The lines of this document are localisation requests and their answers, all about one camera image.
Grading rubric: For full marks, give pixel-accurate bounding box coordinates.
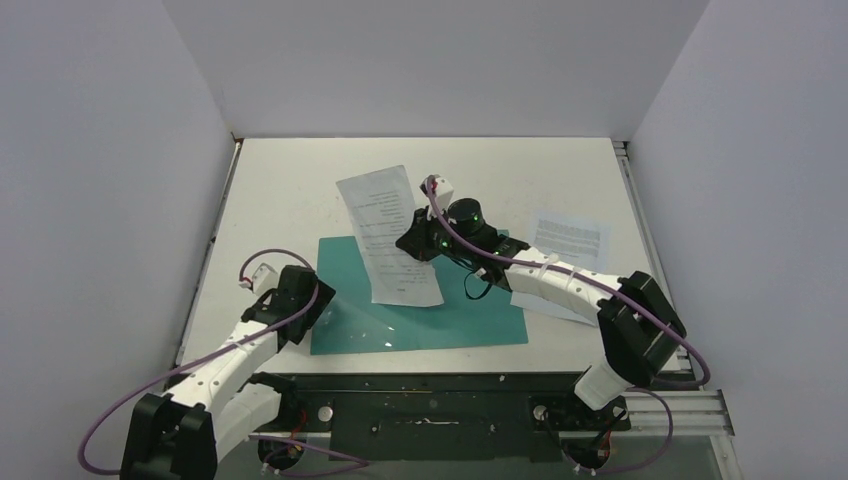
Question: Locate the aluminium frame rail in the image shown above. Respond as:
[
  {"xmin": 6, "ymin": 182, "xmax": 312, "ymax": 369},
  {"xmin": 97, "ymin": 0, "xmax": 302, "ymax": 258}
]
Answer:
[{"xmin": 612, "ymin": 140, "xmax": 734, "ymax": 437}]

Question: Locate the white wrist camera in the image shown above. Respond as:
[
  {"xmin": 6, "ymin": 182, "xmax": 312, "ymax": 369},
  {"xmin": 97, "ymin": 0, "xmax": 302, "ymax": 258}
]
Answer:
[
  {"xmin": 239, "ymin": 263, "xmax": 279, "ymax": 296},
  {"xmin": 419, "ymin": 175, "xmax": 454, "ymax": 216}
]

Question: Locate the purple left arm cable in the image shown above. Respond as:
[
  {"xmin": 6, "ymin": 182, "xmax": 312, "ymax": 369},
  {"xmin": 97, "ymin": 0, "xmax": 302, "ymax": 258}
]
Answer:
[{"xmin": 77, "ymin": 248, "xmax": 370, "ymax": 478}]

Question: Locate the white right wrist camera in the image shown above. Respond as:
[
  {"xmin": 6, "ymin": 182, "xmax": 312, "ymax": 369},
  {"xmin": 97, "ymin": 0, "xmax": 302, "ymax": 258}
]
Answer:
[{"xmin": 419, "ymin": 175, "xmax": 454, "ymax": 216}]

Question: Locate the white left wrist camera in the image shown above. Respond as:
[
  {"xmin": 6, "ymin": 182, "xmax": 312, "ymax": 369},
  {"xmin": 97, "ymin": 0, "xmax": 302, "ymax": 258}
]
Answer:
[{"xmin": 239, "ymin": 263, "xmax": 279, "ymax": 296}]

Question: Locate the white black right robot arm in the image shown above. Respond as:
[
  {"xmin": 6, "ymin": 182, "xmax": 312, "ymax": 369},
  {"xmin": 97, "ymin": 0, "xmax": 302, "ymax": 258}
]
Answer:
[{"xmin": 396, "ymin": 198, "xmax": 686, "ymax": 429}]

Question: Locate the teal plastic folder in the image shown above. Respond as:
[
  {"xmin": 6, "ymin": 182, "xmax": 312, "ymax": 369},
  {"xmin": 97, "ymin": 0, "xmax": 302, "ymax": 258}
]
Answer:
[{"xmin": 310, "ymin": 236, "xmax": 528, "ymax": 355}]

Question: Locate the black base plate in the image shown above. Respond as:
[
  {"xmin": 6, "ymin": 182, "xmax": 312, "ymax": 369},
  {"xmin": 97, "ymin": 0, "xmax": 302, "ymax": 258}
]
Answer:
[{"xmin": 247, "ymin": 372, "xmax": 631, "ymax": 462}]

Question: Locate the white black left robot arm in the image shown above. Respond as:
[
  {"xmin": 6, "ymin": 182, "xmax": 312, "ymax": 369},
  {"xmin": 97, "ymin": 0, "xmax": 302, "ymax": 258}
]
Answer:
[{"xmin": 119, "ymin": 265, "xmax": 336, "ymax": 479}]

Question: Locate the white paper sheet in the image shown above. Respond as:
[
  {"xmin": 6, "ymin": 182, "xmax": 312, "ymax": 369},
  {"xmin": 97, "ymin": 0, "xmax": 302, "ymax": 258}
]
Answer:
[
  {"xmin": 336, "ymin": 165, "xmax": 444, "ymax": 308},
  {"xmin": 510, "ymin": 210, "xmax": 611, "ymax": 327}
]

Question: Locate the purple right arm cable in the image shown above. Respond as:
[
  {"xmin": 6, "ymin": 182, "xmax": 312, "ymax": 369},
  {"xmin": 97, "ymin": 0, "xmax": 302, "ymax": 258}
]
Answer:
[{"xmin": 423, "ymin": 174, "xmax": 712, "ymax": 476}]

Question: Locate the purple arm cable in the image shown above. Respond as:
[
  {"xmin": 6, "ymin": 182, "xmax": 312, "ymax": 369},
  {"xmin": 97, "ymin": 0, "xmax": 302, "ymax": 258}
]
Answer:
[
  {"xmin": 423, "ymin": 174, "xmax": 712, "ymax": 476},
  {"xmin": 77, "ymin": 248, "xmax": 370, "ymax": 478}
]

